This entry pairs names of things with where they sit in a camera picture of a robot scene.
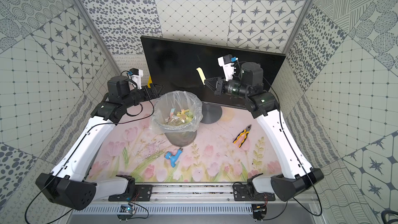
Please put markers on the discarded sticky notes pile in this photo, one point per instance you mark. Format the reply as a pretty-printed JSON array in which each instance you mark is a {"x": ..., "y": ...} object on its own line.
[{"x": 176, "y": 118}]

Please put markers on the circuit board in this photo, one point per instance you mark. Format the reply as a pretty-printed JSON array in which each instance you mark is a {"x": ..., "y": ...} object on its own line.
[
  {"x": 259, "y": 211},
  {"x": 126, "y": 212}
]

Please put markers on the yellow sticky note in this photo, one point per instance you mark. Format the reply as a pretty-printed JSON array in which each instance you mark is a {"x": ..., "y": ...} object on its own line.
[{"x": 201, "y": 74}]

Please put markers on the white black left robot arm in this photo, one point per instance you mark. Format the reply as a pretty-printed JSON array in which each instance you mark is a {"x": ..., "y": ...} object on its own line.
[{"x": 66, "y": 184}]

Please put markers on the grey trash bin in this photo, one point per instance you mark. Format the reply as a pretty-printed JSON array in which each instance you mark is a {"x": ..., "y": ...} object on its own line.
[{"x": 181, "y": 139}]

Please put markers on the left circuit board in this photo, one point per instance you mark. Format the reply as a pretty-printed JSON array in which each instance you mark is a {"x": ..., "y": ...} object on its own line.
[{"x": 126, "y": 212}]

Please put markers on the blue toy drill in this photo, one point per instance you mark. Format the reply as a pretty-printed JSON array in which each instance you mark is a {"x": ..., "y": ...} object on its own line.
[{"x": 173, "y": 158}]

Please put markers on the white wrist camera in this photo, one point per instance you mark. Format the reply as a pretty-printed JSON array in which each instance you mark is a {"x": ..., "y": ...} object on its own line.
[
  {"x": 227, "y": 63},
  {"x": 135, "y": 75}
]

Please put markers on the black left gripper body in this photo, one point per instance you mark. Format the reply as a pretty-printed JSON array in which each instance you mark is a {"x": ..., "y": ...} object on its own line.
[{"x": 147, "y": 90}]

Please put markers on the clear plastic bin liner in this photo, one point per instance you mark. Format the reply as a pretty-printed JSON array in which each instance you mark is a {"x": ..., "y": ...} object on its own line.
[{"x": 180, "y": 100}]

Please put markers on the yellow black pliers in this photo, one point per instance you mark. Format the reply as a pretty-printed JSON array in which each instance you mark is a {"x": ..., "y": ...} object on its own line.
[{"x": 242, "y": 136}]

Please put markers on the right circuit board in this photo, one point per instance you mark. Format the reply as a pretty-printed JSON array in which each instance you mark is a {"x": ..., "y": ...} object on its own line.
[{"x": 259, "y": 211}]

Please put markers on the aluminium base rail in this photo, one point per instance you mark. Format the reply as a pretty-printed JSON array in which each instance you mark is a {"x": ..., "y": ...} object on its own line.
[{"x": 202, "y": 198}]

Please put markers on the grey round monitor stand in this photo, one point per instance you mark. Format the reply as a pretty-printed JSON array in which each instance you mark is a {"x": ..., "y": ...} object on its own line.
[{"x": 211, "y": 113}]

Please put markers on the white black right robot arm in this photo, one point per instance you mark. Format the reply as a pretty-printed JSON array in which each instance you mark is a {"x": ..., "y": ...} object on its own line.
[{"x": 297, "y": 173}]

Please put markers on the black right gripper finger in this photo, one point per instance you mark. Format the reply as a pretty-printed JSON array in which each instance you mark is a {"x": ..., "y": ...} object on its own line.
[
  {"x": 217, "y": 89},
  {"x": 213, "y": 82}
]

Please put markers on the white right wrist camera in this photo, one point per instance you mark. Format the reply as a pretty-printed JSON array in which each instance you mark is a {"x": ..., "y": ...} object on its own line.
[{"x": 227, "y": 63}]

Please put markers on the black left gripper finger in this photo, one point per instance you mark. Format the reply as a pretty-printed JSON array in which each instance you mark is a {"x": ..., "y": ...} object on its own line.
[
  {"x": 154, "y": 95},
  {"x": 156, "y": 89}
]

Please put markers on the yellow object behind monitor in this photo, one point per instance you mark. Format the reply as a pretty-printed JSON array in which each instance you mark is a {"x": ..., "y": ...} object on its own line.
[{"x": 149, "y": 82}]

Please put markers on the black AOC computer monitor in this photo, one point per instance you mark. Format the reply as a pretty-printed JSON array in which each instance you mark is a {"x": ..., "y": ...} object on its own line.
[{"x": 173, "y": 64}]

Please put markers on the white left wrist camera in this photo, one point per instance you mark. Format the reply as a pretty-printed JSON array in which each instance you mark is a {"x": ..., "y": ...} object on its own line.
[{"x": 135, "y": 75}]

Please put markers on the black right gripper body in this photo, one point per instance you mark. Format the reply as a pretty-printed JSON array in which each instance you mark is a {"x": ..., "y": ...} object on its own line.
[{"x": 235, "y": 88}]

